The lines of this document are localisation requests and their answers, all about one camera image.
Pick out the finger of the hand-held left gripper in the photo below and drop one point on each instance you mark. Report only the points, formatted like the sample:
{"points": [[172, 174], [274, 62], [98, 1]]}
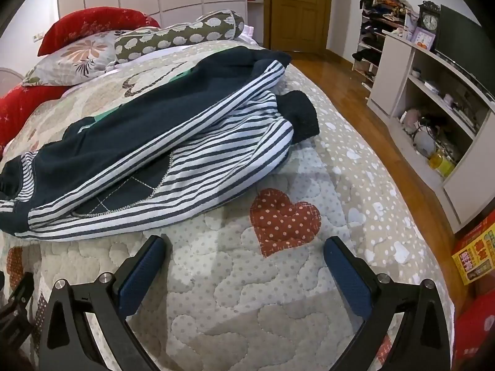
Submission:
{"points": [[22, 290]]}

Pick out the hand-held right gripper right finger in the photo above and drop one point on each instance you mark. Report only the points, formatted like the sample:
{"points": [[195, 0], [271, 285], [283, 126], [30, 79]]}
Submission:
{"points": [[348, 274]]}

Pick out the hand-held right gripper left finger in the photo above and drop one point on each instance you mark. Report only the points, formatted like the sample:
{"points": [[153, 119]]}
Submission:
{"points": [[139, 274]]}

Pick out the navy striped pants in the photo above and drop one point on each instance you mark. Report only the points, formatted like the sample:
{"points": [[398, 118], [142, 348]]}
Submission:
{"points": [[127, 143]]}

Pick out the heart patchwork quilt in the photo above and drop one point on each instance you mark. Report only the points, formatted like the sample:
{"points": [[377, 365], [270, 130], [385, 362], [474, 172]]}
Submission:
{"points": [[247, 301]]}

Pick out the red yellow printed box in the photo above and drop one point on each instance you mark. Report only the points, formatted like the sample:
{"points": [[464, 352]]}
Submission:
{"points": [[475, 255]]}

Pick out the red cardboard box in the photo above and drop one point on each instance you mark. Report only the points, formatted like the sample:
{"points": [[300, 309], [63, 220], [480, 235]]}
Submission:
{"points": [[477, 332]]}

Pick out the yellow bottle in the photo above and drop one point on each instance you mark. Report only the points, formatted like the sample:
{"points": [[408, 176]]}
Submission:
{"points": [[442, 164]]}

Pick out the red star print blanket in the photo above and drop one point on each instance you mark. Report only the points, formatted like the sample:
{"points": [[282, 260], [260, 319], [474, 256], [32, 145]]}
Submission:
{"points": [[19, 112]]}

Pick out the white television cabinet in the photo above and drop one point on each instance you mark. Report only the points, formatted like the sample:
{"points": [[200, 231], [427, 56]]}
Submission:
{"points": [[402, 81]]}

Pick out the grey floral pillow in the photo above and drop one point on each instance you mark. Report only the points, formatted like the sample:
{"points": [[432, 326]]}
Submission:
{"points": [[73, 56]]}

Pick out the olive polka dot bolster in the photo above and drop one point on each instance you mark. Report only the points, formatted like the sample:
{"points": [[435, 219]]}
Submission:
{"points": [[170, 38]]}

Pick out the white shoe rack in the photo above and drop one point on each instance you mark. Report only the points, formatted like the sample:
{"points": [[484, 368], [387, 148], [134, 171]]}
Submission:
{"points": [[373, 34]]}

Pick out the red floral pillow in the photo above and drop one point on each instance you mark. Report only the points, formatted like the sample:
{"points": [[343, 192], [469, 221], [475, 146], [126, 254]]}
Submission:
{"points": [[81, 27]]}

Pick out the black cabinet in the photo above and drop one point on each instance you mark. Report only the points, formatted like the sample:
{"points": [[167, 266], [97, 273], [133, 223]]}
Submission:
{"points": [[466, 42]]}

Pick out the ornate mantel clock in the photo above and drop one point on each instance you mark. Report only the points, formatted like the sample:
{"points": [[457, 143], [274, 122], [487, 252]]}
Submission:
{"points": [[429, 19]]}

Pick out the wooden door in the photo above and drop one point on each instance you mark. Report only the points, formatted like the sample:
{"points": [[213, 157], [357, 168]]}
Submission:
{"points": [[299, 9]]}

